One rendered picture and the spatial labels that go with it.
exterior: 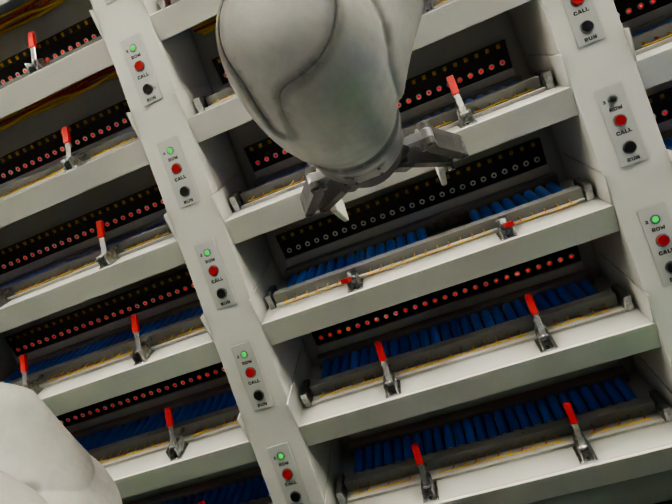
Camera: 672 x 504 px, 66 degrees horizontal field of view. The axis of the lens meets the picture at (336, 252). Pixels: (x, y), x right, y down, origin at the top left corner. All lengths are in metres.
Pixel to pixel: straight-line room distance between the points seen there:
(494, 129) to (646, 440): 0.56
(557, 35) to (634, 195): 0.27
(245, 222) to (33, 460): 0.58
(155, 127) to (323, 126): 0.70
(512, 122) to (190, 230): 0.57
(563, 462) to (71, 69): 1.10
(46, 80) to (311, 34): 0.89
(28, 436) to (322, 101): 0.32
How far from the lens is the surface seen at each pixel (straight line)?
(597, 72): 0.92
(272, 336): 0.94
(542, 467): 1.00
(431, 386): 0.91
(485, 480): 1.00
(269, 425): 0.98
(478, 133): 0.88
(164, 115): 1.00
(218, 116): 0.96
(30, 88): 1.17
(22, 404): 0.47
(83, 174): 1.08
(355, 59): 0.31
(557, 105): 0.90
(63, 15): 1.41
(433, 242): 0.91
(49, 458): 0.46
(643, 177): 0.92
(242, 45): 0.31
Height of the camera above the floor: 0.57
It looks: level
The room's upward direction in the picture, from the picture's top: 20 degrees counter-clockwise
